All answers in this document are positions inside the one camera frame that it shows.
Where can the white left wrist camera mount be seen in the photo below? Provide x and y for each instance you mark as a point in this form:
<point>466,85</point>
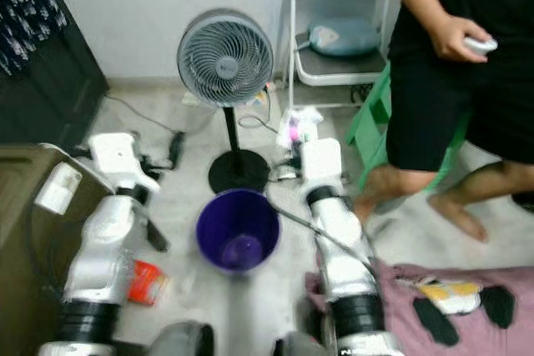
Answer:
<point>121,160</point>

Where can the white handheld controller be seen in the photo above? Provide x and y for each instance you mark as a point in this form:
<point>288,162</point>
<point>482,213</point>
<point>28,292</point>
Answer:
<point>481,44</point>

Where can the bare person hand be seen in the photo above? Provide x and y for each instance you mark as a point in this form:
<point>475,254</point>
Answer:
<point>453,39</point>

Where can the purple plastic bin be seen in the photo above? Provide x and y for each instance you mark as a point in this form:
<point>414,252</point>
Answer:
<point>238,231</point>

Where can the green plastic stool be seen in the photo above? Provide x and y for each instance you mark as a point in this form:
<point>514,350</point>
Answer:
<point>371,122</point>

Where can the red snack packet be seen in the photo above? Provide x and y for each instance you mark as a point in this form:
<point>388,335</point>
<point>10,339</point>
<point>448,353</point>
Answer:
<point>146,283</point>

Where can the black cabinet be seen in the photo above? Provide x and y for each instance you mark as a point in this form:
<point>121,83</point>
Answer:
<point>58,97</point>

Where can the dark floral print cloth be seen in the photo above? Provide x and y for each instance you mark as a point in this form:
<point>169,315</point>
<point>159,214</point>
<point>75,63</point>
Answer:
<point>25,6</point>

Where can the light blue cushion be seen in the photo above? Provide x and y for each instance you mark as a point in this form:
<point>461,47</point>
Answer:
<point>342,37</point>

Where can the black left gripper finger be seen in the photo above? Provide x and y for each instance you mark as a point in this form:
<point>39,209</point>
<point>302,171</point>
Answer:
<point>178,147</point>

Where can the olive brown storage box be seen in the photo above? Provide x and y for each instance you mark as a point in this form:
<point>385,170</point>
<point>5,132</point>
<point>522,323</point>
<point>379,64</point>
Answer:
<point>33,273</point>

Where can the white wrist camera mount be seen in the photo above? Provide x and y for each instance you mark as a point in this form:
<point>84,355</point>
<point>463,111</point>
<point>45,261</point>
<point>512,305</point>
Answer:
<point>121,160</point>
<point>321,164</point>

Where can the grey pedestal fan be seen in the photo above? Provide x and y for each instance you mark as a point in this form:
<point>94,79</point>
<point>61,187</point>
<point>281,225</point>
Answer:
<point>225,60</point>

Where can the mauve cartoon print blanket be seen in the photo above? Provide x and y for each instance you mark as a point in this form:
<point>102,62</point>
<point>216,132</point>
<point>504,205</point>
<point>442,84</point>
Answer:
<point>467,306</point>

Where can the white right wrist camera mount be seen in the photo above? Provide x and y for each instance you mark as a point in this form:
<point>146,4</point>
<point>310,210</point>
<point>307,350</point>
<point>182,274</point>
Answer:
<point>321,164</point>

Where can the clear plastic wrapper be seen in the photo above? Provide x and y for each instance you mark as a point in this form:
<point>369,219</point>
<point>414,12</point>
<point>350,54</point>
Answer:
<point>300,127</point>

